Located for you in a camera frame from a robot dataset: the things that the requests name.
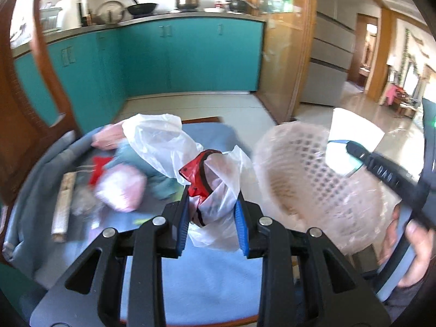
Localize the blue striped blanket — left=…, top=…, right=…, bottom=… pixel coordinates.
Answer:
left=2, top=123, right=297, bottom=317

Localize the pink perforated plastic basket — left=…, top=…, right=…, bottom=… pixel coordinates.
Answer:
left=252, top=121, right=401, bottom=256

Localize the carved wooden chair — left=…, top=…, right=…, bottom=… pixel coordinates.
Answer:
left=0, top=0, right=223, bottom=266

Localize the pink hanging cloth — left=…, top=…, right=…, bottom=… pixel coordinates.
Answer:
left=385, top=85, right=404, bottom=106

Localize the person's right hand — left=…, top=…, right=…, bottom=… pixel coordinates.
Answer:
left=380, top=204, right=436, bottom=288

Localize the black wok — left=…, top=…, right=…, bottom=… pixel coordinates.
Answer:
left=127, top=3, right=159, bottom=16

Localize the blue face mask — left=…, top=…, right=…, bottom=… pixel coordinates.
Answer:
left=104, top=141, right=186, bottom=200

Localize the wood framed glass partition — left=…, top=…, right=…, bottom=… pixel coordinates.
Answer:
left=247, top=0, right=319, bottom=123

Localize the wooden door frame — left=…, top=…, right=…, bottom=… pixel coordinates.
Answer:
left=356, top=14, right=379, bottom=92

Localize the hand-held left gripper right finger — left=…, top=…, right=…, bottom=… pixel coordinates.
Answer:
left=233, top=191, right=392, bottom=327

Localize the pink fluffy item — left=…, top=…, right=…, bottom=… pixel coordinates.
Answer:
left=95, top=163, right=147, bottom=212

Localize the black frying pan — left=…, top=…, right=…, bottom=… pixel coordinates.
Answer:
left=225, top=0, right=253, bottom=11

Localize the clear plastic wrapper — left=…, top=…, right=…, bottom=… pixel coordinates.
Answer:
left=70, top=167, right=103, bottom=215

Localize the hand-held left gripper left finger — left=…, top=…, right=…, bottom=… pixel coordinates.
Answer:
left=30, top=187, right=191, bottom=327

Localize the grey refrigerator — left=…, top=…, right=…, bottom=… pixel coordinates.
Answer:
left=300, top=10, right=356, bottom=106

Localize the round steel lid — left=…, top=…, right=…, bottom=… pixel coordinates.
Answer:
left=97, top=1, right=126, bottom=24

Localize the white kitchen appliance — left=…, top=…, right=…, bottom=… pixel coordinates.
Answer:
left=54, top=0, right=87, bottom=31

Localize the pink face mask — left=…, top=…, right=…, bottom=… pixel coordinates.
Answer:
left=92, top=124, right=128, bottom=150

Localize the beige paper stick wrapper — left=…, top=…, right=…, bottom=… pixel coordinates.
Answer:
left=51, top=172, right=77, bottom=242

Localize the white plastic bag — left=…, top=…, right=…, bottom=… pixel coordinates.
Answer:
left=122, top=113, right=254, bottom=253

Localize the red black snack wrapper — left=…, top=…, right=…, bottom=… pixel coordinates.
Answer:
left=179, top=149, right=223, bottom=227

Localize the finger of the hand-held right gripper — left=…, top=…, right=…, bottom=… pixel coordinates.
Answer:
left=345, top=141, right=373, bottom=168

